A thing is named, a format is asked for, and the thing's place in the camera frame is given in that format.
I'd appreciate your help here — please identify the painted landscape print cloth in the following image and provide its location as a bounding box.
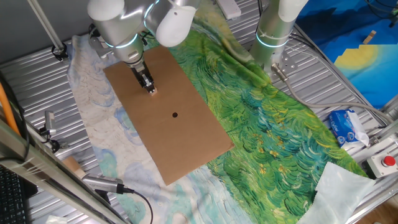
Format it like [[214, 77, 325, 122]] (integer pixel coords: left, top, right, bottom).
[[67, 0, 369, 224]]

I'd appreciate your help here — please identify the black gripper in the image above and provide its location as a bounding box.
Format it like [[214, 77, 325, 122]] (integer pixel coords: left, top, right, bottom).
[[130, 62, 156, 93]]

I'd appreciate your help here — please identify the wrist camera mounting bracket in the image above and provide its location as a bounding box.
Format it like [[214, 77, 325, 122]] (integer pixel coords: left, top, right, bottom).
[[89, 26, 113, 59]]

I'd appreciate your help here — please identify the thick black hanging cable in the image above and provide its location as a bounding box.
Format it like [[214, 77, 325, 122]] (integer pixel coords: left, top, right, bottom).
[[0, 70, 31, 164]]

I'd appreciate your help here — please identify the black camera cable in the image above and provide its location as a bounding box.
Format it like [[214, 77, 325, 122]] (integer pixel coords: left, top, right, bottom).
[[123, 185, 155, 224]]

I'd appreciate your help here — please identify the silver metal pole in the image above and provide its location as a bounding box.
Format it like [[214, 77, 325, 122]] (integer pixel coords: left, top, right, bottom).
[[27, 0, 66, 52]]

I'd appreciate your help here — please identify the emergency stop button box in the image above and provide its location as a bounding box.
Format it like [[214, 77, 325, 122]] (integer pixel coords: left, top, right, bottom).
[[366, 151, 398, 179]]

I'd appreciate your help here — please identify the pale green cloth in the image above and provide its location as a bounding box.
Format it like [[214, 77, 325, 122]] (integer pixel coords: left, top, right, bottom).
[[297, 161, 377, 224]]

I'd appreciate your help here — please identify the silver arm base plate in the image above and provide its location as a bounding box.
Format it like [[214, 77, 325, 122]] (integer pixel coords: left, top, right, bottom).
[[264, 46, 299, 82]]

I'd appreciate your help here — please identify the brown cardboard sheet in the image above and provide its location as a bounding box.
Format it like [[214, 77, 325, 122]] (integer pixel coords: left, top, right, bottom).
[[103, 45, 236, 187]]

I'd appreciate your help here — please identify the large wooden cube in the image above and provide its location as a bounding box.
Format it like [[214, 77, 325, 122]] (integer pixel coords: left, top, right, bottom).
[[62, 156, 86, 180]]

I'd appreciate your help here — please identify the orange cable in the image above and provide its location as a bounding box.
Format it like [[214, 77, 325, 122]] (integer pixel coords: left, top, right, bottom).
[[0, 82, 21, 136]]

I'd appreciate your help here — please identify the blue tissue pack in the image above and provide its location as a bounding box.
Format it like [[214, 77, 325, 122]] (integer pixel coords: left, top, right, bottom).
[[328, 108, 371, 149]]

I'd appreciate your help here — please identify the black keyboard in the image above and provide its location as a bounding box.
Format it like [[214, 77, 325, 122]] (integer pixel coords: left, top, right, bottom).
[[0, 164, 39, 224]]

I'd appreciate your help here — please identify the silver depth camera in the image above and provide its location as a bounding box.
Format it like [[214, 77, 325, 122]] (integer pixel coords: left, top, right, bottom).
[[81, 173, 126, 195]]

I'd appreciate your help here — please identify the aluminium table edge rail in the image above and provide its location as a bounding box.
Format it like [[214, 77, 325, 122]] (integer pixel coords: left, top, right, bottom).
[[345, 93, 398, 224]]

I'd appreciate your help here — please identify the grey base cable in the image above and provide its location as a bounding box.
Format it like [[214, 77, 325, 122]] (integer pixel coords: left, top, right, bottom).
[[271, 63, 396, 125]]

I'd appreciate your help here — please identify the blue painted backdrop cloth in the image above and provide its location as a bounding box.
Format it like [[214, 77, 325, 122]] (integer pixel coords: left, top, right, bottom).
[[295, 0, 398, 110]]

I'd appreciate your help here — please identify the aluminium frame beam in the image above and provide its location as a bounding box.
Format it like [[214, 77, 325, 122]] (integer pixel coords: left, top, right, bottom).
[[0, 119, 127, 224]]

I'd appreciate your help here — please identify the black pole clamp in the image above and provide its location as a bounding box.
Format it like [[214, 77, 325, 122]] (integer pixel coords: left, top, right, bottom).
[[51, 42, 69, 62]]

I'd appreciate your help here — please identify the white power strip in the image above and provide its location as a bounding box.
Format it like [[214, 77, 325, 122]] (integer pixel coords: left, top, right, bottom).
[[216, 0, 243, 21]]

